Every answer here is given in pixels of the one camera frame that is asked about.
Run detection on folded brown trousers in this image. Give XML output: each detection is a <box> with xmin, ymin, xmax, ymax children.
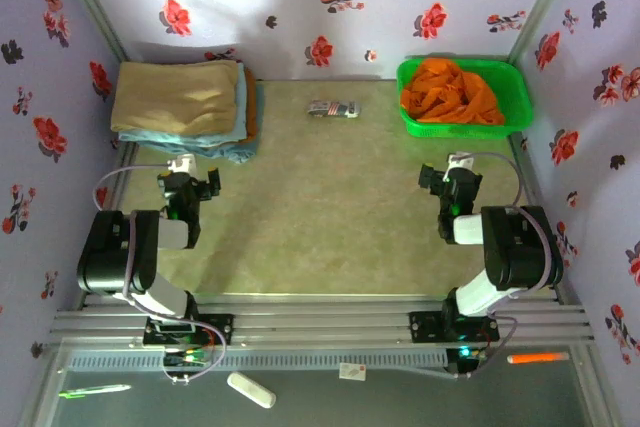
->
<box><xmin>243</xmin><ymin>70</ymin><xmax>259</xmax><ymax>141</ymax></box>

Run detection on white plastic remote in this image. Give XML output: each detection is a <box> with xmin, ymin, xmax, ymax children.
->
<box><xmin>226</xmin><ymin>371</ymin><xmax>278</xmax><ymax>410</ymax></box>

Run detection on small white card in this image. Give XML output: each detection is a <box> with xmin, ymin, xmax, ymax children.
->
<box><xmin>338</xmin><ymin>362</ymin><xmax>368</xmax><ymax>381</ymax></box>

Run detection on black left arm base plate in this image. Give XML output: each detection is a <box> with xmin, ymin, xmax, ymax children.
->
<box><xmin>143</xmin><ymin>313</ymin><xmax>236</xmax><ymax>347</ymax></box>

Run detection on green pen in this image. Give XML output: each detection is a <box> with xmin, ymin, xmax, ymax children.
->
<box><xmin>57</xmin><ymin>383</ymin><xmax>133</xmax><ymax>400</ymax></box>

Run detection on green plastic basket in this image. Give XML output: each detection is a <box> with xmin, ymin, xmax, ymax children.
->
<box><xmin>396</xmin><ymin>57</ymin><xmax>534</xmax><ymax>140</ymax></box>

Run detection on orange marker pen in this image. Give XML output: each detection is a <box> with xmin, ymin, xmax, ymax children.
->
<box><xmin>506</xmin><ymin>351</ymin><xmax>571</xmax><ymax>366</ymax></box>

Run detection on folded grey-blue trousers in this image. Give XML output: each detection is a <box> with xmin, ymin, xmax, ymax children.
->
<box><xmin>133</xmin><ymin>81</ymin><xmax>266</xmax><ymax>165</ymax></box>

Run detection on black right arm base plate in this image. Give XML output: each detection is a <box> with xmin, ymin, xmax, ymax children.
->
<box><xmin>408</xmin><ymin>310</ymin><xmax>501</xmax><ymax>344</ymax></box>

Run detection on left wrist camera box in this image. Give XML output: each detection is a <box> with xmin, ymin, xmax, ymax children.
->
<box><xmin>167</xmin><ymin>153</ymin><xmax>197</xmax><ymax>174</ymax></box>

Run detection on aluminium corner post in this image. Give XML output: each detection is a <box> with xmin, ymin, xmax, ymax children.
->
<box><xmin>48</xmin><ymin>0</ymin><xmax>130</xmax><ymax>64</ymax></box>
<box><xmin>506</xmin><ymin>0</ymin><xmax>585</xmax><ymax>66</ymax></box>

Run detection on folded beige trousers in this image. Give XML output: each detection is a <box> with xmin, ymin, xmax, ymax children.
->
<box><xmin>110</xmin><ymin>60</ymin><xmax>241</xmax><ymax>138</ymax></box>

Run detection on grey slotted cable tray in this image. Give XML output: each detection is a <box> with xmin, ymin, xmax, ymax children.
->
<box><xmin>66</xmin><ymin>349</ymin><xmax>450</xmax><ymax>374</ymax></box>

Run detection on small printed packet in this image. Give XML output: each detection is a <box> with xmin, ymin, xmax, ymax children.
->
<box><xmin>306</xmin><ymin>99</ymin><xmax>363</xmax><ymax>120</ymax></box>

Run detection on orange trousers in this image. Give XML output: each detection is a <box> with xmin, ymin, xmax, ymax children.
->
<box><xmin>401</xmin><ymin>57</ymin><xmax>507</xmax><ymax>126</ymax></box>

